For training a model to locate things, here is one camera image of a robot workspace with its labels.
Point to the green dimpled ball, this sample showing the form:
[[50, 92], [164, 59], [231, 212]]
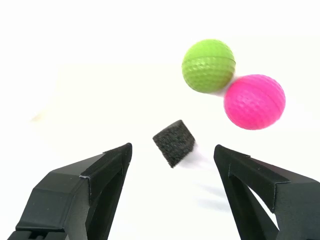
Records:
[[208, 66]]

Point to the black foam box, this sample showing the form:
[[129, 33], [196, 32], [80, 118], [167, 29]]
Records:
[[173, 143]]

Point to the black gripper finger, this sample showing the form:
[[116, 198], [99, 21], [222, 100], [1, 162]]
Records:
[[275, 200], [67, 195]]

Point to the pink dimpled ball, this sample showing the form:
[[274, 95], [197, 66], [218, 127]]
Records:
[[254, 102]]

